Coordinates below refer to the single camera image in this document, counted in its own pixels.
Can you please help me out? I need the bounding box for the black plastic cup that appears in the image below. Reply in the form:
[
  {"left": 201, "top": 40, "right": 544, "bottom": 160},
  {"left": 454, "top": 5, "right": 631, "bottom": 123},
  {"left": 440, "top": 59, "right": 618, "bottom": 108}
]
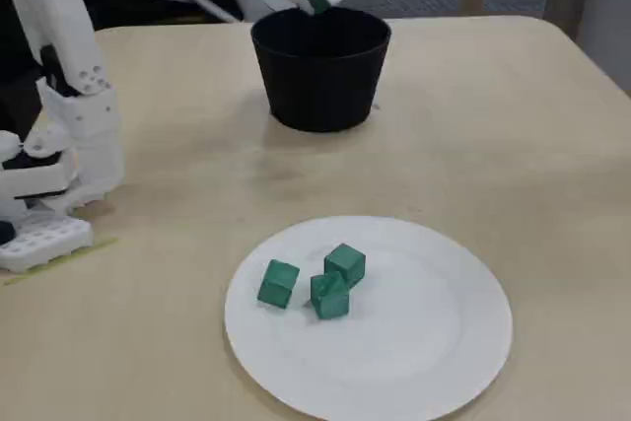
[{"left": 249, "top": 6, "right": 393, "bottom": 134}]

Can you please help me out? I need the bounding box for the white round plate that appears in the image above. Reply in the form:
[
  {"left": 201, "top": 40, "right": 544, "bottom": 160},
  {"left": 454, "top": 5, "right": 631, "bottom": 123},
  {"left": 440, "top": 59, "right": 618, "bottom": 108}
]
[{"left": 224, "top": 215, "right": 514, "bottom": 421}]

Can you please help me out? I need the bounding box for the yellow-green tape strip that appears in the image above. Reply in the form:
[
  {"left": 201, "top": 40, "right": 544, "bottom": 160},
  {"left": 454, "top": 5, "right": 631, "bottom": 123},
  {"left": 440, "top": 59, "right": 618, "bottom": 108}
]
[{"left": 0, "top": 237, "right": 120, "bottom": 288}]

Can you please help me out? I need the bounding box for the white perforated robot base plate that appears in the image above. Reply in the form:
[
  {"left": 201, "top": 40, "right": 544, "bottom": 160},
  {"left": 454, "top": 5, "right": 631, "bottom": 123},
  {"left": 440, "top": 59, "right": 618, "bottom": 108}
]
[{"left": 0, "top": 217, "right": 95, "bottom": 273}]

